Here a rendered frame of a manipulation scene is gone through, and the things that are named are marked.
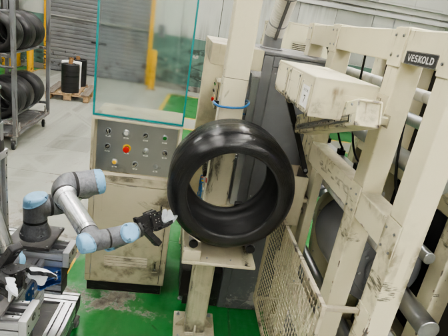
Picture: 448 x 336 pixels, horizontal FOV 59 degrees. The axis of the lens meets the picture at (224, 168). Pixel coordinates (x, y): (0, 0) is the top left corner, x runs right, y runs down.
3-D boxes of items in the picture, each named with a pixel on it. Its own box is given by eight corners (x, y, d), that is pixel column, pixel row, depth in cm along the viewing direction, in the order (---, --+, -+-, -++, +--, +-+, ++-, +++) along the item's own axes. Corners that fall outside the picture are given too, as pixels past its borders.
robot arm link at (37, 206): (19, 215, 204) (19, 191, 199) (47, 211, 212) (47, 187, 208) (25, 225, 195) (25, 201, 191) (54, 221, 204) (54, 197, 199)
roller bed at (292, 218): (265, 207, 241) (275, 162, 231) (289, 210, 243) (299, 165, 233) (271, 223, 222) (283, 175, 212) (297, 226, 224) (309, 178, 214)
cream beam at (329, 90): (273, 89, 201) (279, 59, 196) (319, 96, 204) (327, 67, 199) (304, 117, 144) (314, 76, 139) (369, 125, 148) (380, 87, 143)
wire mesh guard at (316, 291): (252, 298, 252) (274, 200, 228) (255, 299, 252) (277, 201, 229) (282, 438, 168) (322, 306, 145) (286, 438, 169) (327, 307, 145)
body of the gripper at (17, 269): (28, 289, 130) (2, 276, 134) (31, 266, 128) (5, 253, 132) (8, 299, 123) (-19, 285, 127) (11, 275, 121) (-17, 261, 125)
